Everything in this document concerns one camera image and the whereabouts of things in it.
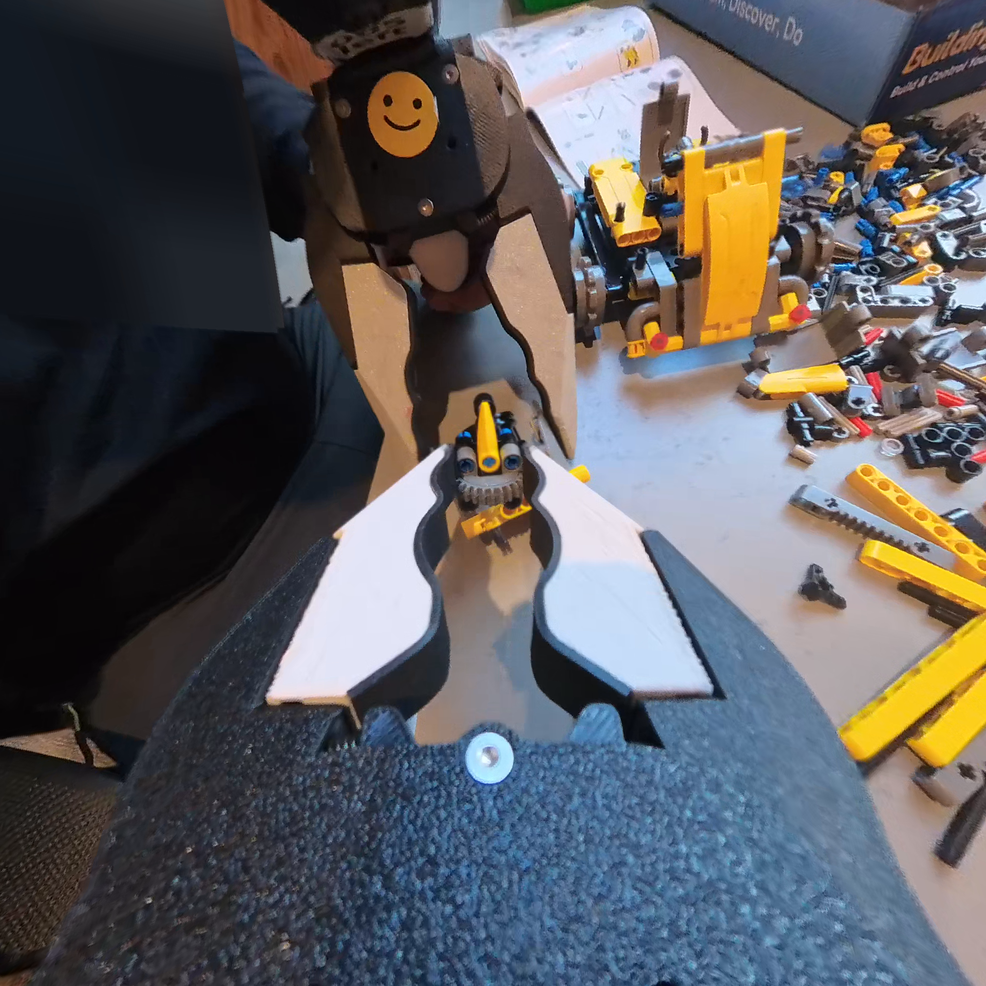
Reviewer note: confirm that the grey desk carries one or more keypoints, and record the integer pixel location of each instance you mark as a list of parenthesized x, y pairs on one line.
[(693, 477)]

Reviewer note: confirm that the yellow black brick vehicle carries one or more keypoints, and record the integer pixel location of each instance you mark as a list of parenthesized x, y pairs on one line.
[(724, 231)]

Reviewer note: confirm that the dark blue cardboard kit box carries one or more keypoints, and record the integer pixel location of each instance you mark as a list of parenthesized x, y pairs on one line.
[(809, 46)]

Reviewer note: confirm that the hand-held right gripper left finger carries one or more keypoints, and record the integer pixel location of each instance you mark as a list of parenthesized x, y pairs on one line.
[(354, 608)]

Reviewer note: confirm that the person's black top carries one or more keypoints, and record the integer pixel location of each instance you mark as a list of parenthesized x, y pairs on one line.
[(154, 462)]

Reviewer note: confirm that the pile of small brick parts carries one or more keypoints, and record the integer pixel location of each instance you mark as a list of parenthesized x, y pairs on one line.
[(909, 508)]

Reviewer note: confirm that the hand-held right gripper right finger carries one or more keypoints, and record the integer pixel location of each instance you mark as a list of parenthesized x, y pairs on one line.
[(616, 601)]

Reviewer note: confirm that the small black connector piece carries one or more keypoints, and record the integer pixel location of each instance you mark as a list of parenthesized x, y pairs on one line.
[(820, 587)]

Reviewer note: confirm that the yellow black scoop brick assembly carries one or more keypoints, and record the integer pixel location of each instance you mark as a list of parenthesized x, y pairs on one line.
[(485, 525)]

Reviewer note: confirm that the grey gear brick assembly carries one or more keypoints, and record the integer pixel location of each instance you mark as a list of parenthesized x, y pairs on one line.
[(489, 462)]

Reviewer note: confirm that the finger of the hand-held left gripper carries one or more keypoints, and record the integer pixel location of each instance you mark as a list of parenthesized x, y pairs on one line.
[(377, 347), (543, 323)]

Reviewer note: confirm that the white instruction booklet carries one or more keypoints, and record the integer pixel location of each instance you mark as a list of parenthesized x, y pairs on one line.
[(585, 77)]

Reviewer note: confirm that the wooden beam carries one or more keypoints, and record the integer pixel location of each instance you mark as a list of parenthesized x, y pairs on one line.
[(266, 35)]

